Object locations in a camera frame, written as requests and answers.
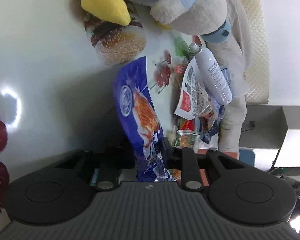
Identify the green bean cartilage snack packet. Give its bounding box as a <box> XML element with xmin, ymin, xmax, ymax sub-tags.
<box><xmin>172</xmin><ymin>126</ymin><xmax>200</xmax><ymax>153</ymax></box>

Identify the blue spicy snack bag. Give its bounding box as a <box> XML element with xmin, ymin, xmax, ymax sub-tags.
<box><xmin>113</xmin><ymin>57</ymin><xmax>175</xmax><ymax>182</ymax></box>

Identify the orange spicy strip snack packet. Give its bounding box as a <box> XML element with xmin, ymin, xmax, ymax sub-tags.
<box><xmin>173</xmin><ymin>63</ymin><xmax>188</xmax><ymax>89</ymax></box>

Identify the blue facial tissue pack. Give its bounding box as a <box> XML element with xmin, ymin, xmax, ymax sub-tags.
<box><xmin>200</xmin><ymin>66</ymin><xmax>233</xmax><ymax>144</ymax></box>

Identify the pink cardboard box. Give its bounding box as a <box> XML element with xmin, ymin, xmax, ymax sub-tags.
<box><xmin>200</xmin><ymin>149</ymin><xmax>244</xmax><ymax>184</ymax></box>

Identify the clear barcode snack packet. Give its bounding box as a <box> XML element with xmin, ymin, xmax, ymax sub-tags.
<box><xmin>174</xmin><ymin>58</ymin><xmax>215</xmax><ymax>120</ymax></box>

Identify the blue chair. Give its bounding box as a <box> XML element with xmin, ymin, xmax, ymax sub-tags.
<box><xmin>239</xmin><ymin>149</ymin><xmax>255</xmax><ymax>166</ymax></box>

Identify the white spray bottle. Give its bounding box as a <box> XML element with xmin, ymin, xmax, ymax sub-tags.
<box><xmin>189</xmin><ymin>42</ymin><xmax>232</xmax><ymax>106</ymax></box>

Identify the white cabinet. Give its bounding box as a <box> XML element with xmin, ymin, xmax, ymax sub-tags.
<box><xmin>239</xmin><ymin>105</ymin><xmax>300</xmax><ymax>169</ymax></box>

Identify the beige quilted cushion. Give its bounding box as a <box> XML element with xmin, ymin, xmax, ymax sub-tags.
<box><xmin>241</xmin><ymin>0</ymin><xmax>270</xmax><ymax>105</ymax></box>

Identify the grey blanket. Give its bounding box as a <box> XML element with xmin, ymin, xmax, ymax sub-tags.
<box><xmin>206</xmin><ymin>0</ymin><xmax>253</xmax><ymax>153</ymax></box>

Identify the fruit print tablecloth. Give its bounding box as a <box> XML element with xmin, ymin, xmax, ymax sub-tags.
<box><xmin>0</xmin><ymin>0</ymin><xmax>223</xmax><ymax>210</ymax></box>

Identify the white blue plush penguin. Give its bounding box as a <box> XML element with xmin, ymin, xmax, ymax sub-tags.
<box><xmin>81</xmin><ymin>0</ymin><xmax>231</xmax><ymax>43</ymax></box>

